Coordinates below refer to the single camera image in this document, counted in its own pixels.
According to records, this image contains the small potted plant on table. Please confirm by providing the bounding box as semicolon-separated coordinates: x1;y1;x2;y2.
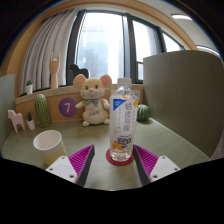
27;111;35;130

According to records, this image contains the green partition panel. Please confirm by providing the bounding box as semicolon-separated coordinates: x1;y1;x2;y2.
143;50;224;156
0;74;15;152

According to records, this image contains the tall green ceramic cactus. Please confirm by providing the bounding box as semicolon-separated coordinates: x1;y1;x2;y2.
34;94;51;128

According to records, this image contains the white wall socket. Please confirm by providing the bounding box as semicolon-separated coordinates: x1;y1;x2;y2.
135;94;142;105

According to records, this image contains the small potted plant on sill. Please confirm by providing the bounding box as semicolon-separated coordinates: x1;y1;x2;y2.
26;80;33;95

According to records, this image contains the plush mouse toy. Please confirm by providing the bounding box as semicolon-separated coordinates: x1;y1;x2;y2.
73;74;112;127

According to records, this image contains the grey curtain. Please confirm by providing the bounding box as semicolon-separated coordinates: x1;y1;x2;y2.
19;9;78;95

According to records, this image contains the right green partition panel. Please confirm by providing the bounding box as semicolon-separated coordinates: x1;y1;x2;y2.
143;50;224;156

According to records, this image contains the purple number seven sticker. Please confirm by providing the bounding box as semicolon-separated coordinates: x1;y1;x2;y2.
59;98;77;117

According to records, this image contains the pink wooden horse figurine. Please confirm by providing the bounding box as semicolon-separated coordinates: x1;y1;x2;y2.
8;110;25;132

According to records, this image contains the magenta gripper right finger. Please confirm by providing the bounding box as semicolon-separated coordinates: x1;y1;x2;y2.
133;145;180;186

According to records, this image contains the clear plastic water bottle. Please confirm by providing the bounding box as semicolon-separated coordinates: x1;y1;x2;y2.
109;78;138;162

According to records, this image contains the round green ceramic cactus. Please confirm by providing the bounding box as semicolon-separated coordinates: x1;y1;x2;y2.
137;104;150;122

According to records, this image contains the cream paper cup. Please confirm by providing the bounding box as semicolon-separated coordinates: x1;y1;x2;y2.
33;130;67;166

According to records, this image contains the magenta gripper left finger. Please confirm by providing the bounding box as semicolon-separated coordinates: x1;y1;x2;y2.
47;145;95;187

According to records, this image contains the wooden hand sculpture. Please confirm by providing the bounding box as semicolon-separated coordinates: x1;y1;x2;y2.
49;55;60;89

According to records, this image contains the left green partition panel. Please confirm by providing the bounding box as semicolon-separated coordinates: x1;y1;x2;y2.
0;74;15;152

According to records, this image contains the black window frame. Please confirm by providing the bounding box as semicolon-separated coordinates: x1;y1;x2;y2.
65;9;186;86

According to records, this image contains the red round coaster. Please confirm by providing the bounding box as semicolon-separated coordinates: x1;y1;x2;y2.
106;149;134;166

